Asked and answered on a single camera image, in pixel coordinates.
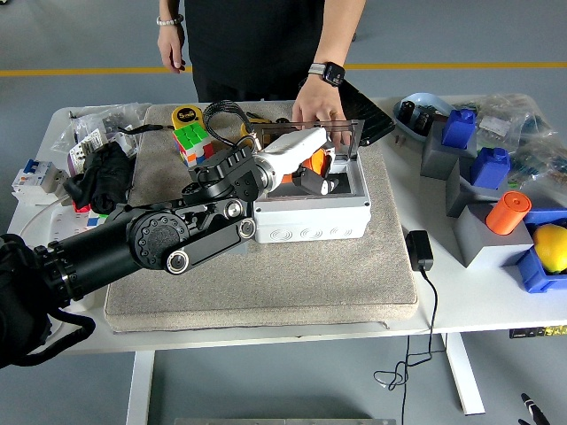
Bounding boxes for wristwatch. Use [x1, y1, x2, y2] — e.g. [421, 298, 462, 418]
[307, 61, 346, 88]

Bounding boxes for black power adapter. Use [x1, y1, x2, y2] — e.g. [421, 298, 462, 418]
[405, 229, 435, 272]

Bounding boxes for grey-brown mat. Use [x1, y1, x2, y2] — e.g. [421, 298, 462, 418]
[104, 101, 421, 334]

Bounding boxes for white blue circuit breaker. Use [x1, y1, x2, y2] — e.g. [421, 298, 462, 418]
[11, 158, 67, 199]

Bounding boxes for black boxy part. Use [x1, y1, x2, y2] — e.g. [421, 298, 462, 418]
[414, 108, 438, 134]

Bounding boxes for person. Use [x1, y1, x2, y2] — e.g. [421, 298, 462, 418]
[183, 0, 369, 103]

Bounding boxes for black plastic case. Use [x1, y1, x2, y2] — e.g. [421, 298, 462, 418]
[338, 79, 397, 147]

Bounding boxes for black cloth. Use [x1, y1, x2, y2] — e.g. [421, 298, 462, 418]
[63, 141, 136, 216]

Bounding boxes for white junction box body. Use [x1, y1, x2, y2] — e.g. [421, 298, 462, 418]
[252, 152, 372, 244]

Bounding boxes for white table leg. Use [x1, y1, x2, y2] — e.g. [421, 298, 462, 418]
[442, 332, 485, 416]
[126, 351, 156, 425]

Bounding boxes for black tape measure strap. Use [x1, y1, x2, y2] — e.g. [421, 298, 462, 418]
[118, 123, 175, 135]

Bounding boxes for white power strip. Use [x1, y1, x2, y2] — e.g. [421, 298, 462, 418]
[17, 206, 112, 311]

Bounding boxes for blue storage bin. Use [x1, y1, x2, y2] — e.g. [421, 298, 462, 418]
[513, 207, 567, 294]

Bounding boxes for clear bag of components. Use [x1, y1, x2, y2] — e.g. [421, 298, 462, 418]
[509, 132, 567, 196]
[476, 92, 557, 150]

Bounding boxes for white terminal block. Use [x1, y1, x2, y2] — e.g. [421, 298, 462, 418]
[70, 128, 107, 163]

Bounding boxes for grey block holder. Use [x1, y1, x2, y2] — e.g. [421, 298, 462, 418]
[419, 121, 478, 181]
[452, 204, 535, 269]
[446, 157, 510, 218]

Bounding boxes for yellow lemon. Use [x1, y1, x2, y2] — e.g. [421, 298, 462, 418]
[532, 224, 567, 274]

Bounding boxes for light blue bowl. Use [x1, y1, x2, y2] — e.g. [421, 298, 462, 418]
[392, 92, 456, 143]

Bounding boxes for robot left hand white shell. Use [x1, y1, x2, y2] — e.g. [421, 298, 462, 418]
[260, 127, 340, 197]

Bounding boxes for robot right hand black fingers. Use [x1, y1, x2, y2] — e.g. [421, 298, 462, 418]
[517, 392, 550, 425]

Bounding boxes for person's left hand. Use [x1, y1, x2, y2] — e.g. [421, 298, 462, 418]
[291, 73, 349, 150]

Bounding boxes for black adapter cord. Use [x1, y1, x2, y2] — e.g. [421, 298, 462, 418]
[374, 268, 448, 425]

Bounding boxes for orange cylinder battery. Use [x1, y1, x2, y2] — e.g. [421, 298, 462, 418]
[281, 149, 333, 184]
[485, 190, 532, 236]

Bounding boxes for person's right hand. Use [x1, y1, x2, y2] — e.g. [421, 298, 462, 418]
[157, 21, 187, 74]

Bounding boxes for blue bottle-shaped battery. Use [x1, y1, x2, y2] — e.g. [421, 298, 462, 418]
[470, 147, 512, 189]
[441, 109, 478, 150]

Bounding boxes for table control panel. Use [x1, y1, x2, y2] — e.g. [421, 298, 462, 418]
[508, 325, 567, 340]

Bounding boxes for yellow tape measure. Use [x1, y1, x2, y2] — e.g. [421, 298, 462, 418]
[240, 112, 269, 145]
[171, 104, 206, 132]

